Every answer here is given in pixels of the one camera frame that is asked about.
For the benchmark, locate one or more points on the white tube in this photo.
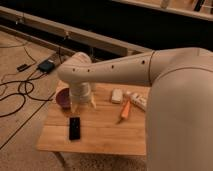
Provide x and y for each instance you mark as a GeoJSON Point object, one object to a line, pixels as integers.
{"type": "Point", "coordinates": [137, 100]}

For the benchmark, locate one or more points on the long wooden beam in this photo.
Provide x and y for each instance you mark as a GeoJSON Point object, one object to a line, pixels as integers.
{"type": "Point", "coordinates": [75, 34]}

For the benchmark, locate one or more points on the dark purple ceramic bowl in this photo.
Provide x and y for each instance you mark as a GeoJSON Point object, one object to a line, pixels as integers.
{"type": "Point", "coordinates": [62, 98]}

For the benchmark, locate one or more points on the white rectangular block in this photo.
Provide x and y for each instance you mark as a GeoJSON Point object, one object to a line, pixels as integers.
{"type": "Point", "coordinates": [117, 96]}

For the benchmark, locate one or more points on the black rectangular remote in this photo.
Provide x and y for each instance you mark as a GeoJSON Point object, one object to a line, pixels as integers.
{"type": "Point", "coordinates": [74, 128]}

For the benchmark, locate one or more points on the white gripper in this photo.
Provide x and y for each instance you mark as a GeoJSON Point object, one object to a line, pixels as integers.
{"type": "Point", "coordinates": [80, 93]}

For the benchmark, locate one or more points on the black power adapter box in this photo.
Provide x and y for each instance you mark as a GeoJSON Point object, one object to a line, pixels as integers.
{"type": "Point", "coordinates": [46, 66]}

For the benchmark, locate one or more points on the small black plug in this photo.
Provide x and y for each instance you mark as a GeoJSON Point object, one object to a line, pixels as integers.
{"type": "Point", "coordinates": [22, 67]}

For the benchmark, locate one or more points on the orange handled tool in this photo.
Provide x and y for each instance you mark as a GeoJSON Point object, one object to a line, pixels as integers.
{"type": "Point", "coordinates": [125, 112]}

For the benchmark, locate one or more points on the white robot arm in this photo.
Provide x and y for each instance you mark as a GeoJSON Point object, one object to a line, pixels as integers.
{"type": "Point", "coordinates": [179, 111]}

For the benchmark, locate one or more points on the wooden table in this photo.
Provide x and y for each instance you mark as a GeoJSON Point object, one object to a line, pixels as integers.
{"type": "Point", "coordinates": [100, 132]}

